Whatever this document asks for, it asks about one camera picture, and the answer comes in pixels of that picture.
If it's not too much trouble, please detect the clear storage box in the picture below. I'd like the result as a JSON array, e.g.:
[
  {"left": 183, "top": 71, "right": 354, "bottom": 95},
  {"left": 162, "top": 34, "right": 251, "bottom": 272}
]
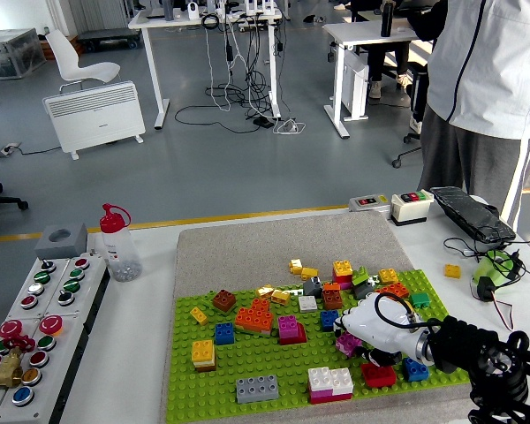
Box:
[{"left": 0, "top": 28, "right": 48, "bottom": 81}]

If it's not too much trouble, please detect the orange brick cluster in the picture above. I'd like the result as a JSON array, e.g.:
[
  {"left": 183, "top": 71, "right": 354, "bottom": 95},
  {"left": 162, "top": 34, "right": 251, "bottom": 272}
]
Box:
[{"left": 234, "top": 298, "right": 275, "bottom": 336}]

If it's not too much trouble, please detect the black wheeled dolly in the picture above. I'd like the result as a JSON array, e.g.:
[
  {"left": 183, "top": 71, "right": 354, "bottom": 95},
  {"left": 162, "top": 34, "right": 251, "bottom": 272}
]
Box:
[{"left": 76, "top": 27, "right": 143, "bottom": 53}]

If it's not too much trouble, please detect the black bottle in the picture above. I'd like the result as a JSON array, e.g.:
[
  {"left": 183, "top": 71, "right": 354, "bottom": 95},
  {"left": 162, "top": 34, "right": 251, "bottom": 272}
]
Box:
[{"left": 380, "top": 2, "right": 395, "bottom": 38}]

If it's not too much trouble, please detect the black white cable tangle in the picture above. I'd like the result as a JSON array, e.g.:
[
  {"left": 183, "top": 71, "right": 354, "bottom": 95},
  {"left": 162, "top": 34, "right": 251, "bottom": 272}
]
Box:
[{"left": 174, "top": 12, "right": 288, "bottom": 136}]

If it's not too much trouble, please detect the white panel heater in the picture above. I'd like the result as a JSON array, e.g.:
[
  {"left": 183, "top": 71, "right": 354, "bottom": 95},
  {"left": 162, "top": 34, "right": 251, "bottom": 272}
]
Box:
[{"left": 42, "top": 80, "right": 147, "bottom": 161}]

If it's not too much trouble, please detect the clear bottle red cap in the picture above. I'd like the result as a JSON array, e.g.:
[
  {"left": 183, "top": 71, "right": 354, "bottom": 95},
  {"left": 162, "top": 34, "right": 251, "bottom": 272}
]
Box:
[{"left": 98, "top": 202, "right": 143, "bottom": 284}]

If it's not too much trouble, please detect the black keyboard tray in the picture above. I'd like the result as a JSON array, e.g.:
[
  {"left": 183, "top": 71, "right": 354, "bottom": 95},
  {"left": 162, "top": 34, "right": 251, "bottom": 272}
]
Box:
[{"left": 429, "top": 185, "right": 517, "bottom": 244}]

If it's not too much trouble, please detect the grey eight-stud brick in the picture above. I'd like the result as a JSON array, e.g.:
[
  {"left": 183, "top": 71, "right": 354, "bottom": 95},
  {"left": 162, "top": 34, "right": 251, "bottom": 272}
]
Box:
[{"left": 235, "top": 375, "right": 280, "bottom": 405}]

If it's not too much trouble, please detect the white emergency-stop button box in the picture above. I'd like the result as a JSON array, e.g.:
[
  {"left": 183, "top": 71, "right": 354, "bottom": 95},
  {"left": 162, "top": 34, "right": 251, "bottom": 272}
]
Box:
[{"left": 0, "top": 308, "right": 96, "bottom": 424}]

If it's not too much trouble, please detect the orange long brick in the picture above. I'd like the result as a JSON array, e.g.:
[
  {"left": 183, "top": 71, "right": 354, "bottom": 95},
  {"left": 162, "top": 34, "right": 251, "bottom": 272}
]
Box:
[{"left": 375, "top": 282, "right": 411, "bottom": 299}]

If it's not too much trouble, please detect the person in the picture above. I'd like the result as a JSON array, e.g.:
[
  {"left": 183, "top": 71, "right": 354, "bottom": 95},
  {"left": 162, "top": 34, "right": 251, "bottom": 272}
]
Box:
[
  {"left": 366, "top": 42, "right": 414, "bottom": 101},
  {"left": 408, "top": 0, "right": 530, "bottom": 233}
]

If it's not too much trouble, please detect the orange brown brick stack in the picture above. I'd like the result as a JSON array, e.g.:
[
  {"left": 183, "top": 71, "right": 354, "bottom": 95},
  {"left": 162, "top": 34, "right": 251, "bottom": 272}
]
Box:
[{"left": 322, "top": 282, "right": 345, "bottom": 310}]

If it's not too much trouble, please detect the brown square brick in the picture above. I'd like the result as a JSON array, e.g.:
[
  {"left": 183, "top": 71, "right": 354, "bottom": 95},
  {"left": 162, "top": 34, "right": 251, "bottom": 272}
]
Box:
[{"left": 211, "top": 289, "right": 238, "bottom": 313}]

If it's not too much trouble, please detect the yellow tan brick stack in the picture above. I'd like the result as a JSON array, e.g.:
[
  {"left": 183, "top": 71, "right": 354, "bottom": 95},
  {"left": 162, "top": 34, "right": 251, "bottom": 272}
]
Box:
[{"left": 190, "top": 338, "right": 217, "bottom": 374}]

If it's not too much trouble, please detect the blue square brick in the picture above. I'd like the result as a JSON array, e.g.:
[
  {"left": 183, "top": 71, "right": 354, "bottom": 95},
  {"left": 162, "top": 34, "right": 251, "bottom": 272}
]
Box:
[
  {"left": 214, "top": 322, "right": 236, "bottom": 346},
  {"left": 320, "top": 308, "right": 340, "bottom": 332},
  {"left": 401, "top": 356, "right": 430, "bottom": 383}
]

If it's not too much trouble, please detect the white desk with cables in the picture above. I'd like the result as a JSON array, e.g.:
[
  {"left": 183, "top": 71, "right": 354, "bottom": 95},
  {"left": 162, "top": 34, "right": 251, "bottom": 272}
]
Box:
[{"left": 127, "top": 6, "right": 284, "bottom": 130}]

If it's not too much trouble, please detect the brass valve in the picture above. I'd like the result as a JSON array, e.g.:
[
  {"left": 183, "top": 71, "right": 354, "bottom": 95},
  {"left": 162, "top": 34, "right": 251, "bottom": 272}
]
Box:
[{"left": 0, "top": 348, "right": 24, "bottom": 390}]

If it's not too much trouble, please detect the grey block with hole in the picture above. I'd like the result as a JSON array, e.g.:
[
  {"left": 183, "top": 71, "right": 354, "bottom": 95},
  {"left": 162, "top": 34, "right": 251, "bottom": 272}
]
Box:
[{"left": 34, "top": 222, "right": 89, "bottom": 261}]

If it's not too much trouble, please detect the green studded baseplate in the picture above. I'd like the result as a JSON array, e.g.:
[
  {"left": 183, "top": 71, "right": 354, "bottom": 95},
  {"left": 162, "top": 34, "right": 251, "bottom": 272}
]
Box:
[{"left": 165, "top": 269, "right": 472, "bottom": 424}]

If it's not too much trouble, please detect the yellow red brick stack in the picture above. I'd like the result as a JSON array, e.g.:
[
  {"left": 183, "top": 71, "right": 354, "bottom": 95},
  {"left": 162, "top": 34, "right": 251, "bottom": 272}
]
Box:
[{"left": 332, "top": 260, "right": 354, "bottom": 291}]

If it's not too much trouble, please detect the white magenta brick stack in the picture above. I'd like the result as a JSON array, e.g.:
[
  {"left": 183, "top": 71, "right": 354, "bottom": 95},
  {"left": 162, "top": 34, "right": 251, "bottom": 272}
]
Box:
[{"left": 307, "top": 366, "right": 355, "bottom": 405}]

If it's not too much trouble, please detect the white plastic chair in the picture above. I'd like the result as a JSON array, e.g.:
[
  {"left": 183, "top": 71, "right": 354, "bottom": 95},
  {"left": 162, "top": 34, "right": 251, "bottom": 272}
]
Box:
[{"left": 45, "top": 28, "right": 123, "bottom": 94}]

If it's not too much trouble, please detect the black cable with plug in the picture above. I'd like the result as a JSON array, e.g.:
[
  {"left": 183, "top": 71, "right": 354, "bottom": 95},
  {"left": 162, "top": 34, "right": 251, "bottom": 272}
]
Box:
[{"left": 443, "top": 237, "right": 530, "bottom": 284}]

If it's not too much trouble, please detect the red valve handle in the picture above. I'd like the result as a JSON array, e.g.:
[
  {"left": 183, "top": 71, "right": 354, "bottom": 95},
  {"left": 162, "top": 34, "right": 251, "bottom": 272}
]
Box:
[{"left": 2, "top": 333, "right": 36, "bottom": 353}]

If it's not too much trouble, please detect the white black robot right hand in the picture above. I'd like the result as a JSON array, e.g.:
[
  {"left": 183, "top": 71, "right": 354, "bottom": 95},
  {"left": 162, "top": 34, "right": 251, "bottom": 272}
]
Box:
[{"left": 333, "top": 291, "right": 428, "bottom": 368}]

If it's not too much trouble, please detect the white computer tower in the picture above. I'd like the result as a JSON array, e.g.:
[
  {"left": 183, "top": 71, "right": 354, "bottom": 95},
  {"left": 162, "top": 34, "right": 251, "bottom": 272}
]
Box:
[{"left": 342, "top": 55, "right": 371, "bottom": 121}]

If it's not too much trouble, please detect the white eight-button control box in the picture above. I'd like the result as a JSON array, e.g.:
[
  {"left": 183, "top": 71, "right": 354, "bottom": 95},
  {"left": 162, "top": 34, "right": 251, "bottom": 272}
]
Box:
[{"left": 6, "top": 252, "right": 111, "bottom": 320}]

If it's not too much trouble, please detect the grey-brown table mat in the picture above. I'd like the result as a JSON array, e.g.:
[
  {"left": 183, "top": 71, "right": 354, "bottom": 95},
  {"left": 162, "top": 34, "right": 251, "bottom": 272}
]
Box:
[{"left": 158, "top": 212, "right": 473, "bottom": 424}]

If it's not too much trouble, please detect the white desk with tower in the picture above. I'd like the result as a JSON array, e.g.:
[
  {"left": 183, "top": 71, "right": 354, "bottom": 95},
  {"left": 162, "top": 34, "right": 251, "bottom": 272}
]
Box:
[{"left": 323, "top": 17, "right": 434, "bottom": 140}]

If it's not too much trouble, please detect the red sloped brick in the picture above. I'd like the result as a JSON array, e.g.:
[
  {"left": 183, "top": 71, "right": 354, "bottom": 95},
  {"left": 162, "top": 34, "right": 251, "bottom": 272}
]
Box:
[{"left": 279, "top": 322, "right": 308, "bottom": 346}]

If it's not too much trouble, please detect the black module with red wire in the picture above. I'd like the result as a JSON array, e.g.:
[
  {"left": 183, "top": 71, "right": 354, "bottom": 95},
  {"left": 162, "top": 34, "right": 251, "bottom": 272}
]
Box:
[{"left": 470, "top": 276, "right": 517, "bottom": 332}]

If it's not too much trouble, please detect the red square brick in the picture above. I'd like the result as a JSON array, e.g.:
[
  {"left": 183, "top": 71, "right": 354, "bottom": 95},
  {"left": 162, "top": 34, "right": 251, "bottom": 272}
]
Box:
[{"left": 360, "top": 361, "right": 398, "bottom": 390}]

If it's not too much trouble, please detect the grey switch box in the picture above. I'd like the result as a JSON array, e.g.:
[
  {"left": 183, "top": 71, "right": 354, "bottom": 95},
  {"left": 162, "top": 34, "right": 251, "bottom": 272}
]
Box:
[{"left": 348, "top": 194, "right": 392, "bottom": 214}]

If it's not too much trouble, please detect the light green tape roll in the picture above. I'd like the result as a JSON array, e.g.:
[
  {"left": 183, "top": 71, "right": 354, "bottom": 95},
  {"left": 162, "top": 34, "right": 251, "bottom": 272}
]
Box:
[{"left": 472, "top": 249, "right": 522, "bottom": 295}]

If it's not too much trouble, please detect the magenta square brick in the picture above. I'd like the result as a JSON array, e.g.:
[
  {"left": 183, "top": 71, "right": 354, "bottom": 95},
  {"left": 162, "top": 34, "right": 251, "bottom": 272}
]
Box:
[
  {"left": 335, "top": 331, "right": 364, "bottom": 358},
  {"left": 276, "top": 314, "right": 300, "bottom": 340}
]

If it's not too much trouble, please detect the white switch box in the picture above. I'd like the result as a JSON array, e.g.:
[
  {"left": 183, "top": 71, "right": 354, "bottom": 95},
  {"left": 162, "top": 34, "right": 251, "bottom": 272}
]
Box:
[{"left": 389, "top": 189, "right": 435, "bottom": 227}]

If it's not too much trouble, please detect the grey sloped brick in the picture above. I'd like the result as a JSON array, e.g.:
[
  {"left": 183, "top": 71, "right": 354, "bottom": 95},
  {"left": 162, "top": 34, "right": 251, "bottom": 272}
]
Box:
[{"left": 303, "top": 276, "right": 324, "bottom": 298}]

